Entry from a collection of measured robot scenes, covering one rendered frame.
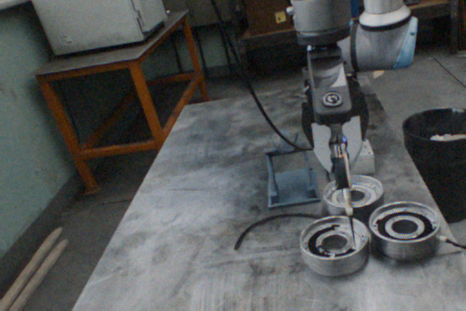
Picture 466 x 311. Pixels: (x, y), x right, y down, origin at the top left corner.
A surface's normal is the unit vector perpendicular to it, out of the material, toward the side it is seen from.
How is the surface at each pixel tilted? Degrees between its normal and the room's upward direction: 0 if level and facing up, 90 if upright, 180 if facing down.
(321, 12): 90
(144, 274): 0
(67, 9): 90
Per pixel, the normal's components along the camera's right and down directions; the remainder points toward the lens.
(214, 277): -0.17, -0.86
